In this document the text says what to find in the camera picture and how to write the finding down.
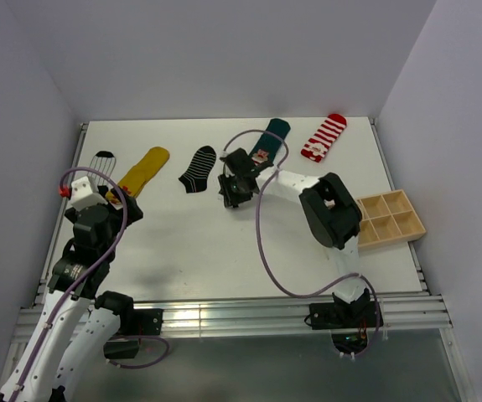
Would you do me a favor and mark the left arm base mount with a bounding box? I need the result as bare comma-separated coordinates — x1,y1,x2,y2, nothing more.
103,308,163,361

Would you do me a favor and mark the white black vertical-striped sock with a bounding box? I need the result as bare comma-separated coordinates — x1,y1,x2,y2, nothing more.
87,151,117,186

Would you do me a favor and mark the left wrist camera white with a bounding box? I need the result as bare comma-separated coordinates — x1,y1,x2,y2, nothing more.
59,176,107,211

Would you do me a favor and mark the black horizontal-striped ankle sock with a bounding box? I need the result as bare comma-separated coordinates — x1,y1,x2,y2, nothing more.
178,146,216,193

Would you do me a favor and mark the wooden compartment tray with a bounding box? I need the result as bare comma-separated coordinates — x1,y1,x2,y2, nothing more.
356,189,427,251

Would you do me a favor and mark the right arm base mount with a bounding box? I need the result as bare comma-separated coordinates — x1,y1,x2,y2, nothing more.
303,300,384,360

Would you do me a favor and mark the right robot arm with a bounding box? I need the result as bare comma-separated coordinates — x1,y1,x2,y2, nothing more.
218,148,375,327

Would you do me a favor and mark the black vertical-striped ankle sock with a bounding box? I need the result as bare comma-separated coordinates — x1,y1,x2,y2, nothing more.
218,174,241,209

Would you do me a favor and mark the aluminium table frame rail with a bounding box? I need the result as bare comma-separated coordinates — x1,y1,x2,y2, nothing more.
12,292,453,344

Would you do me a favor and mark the red white striped santa sock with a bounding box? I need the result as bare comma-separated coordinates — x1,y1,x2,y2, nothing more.
300,113,348,163

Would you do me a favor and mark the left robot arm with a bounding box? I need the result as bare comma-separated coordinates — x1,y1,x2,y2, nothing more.
0,193,143,401

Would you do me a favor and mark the dark green reindeer sock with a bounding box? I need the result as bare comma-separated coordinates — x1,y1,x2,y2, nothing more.
249,118,291,164

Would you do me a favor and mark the mustard yellow sock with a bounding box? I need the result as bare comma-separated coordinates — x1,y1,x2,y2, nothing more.
117,147,169,198

